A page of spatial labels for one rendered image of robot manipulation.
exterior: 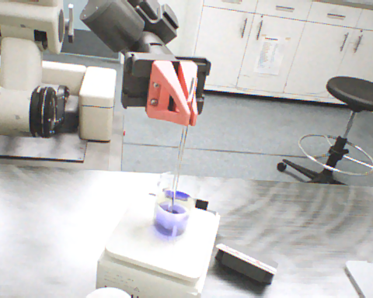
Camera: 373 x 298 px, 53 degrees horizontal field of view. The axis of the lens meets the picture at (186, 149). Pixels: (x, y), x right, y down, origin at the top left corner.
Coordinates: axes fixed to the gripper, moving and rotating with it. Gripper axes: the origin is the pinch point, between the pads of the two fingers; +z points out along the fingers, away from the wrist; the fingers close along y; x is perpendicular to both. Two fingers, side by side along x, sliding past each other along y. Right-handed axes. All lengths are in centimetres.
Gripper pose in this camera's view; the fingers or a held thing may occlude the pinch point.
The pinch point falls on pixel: (189, 116)
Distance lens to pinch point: 37.6
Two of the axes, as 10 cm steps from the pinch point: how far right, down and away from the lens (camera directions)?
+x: -1.7, 8.4, 5.1
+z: 3.2, 5.4, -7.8
